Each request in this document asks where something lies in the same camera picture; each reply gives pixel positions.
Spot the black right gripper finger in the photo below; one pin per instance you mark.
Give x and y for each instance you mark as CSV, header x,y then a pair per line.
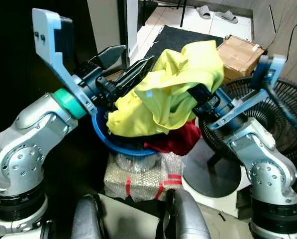
x,y
199,92

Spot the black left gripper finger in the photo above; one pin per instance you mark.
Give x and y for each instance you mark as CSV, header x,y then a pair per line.
x,y
136,74
108,57

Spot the yellow garment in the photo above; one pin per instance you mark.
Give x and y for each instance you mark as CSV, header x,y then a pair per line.
x,y
173,84

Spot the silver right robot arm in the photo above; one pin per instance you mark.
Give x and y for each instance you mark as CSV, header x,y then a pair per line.
x,y
265,164

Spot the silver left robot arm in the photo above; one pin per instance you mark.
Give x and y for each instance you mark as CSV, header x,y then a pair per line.
x,y
24,144

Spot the red garment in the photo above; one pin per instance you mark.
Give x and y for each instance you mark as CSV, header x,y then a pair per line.
x,y
180,139

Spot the blue plastic basin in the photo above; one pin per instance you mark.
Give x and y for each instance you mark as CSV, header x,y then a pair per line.
x,y
104,137

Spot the black door mat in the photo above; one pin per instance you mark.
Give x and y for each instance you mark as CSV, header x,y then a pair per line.
x,y
178,40

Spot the brown cardboard box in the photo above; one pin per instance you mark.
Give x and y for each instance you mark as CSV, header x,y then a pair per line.
x,y
240,55

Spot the black floor fan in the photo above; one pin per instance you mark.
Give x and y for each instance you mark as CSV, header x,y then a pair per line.
x,y
215,172

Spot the grey slipper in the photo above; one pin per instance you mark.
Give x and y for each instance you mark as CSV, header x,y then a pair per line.
x,y
204,11
227,17

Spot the bubble wrapped package red tape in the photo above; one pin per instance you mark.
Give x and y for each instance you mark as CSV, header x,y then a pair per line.
x,y
138,181

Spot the grey robot right leg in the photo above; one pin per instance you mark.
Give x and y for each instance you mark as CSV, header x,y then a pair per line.
x,y
188,216

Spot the grey robot leg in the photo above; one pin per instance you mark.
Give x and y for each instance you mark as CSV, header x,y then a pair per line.
x,y
86,219
188,216

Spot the grey robot left leg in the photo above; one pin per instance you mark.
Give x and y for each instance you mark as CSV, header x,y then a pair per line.
x,y
86,219

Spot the light blue left wrist camera mount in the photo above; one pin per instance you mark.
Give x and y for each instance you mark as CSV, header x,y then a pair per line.
x,y
49,40

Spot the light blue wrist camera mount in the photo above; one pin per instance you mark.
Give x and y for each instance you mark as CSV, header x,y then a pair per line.
x,y
270,67
49,40

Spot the light blue right wrist camera mount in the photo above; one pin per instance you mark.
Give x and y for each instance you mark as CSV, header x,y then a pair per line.
x,y
270,67

